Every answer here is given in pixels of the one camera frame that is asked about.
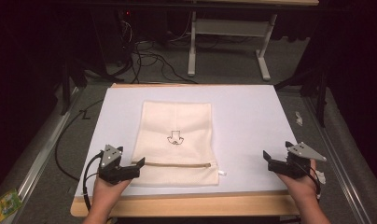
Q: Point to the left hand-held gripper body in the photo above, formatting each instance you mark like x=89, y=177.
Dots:
x=110, y=158

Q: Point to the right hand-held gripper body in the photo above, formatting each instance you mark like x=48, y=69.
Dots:
x=297, y=163

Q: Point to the cream zippered mesh bag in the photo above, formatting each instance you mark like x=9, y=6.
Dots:
x=177, y=124

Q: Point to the person's right hand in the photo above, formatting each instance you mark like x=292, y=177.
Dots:
x=303, y=188

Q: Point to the person's left hand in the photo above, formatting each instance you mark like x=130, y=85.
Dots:
x=107, y=191

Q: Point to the crumpled white paper scrap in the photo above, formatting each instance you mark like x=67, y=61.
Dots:
x=298, y=118

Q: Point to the white table mat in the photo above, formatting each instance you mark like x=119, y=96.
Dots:
x=248, y=124

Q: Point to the black stand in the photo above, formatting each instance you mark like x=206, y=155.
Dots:
x=65, y=87
x=320, y=93

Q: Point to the wooden table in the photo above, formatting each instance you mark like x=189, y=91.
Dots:
x=189, y=205

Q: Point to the black computer tower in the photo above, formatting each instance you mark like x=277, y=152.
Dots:
x=124, y=37

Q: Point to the green printed packet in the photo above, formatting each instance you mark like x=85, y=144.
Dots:
x=3, y=207

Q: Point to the metal floor rail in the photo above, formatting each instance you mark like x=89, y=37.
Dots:
x=46, y=146
x=336, y=158

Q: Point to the white desk frame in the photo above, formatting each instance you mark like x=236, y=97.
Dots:
x=231, y=27

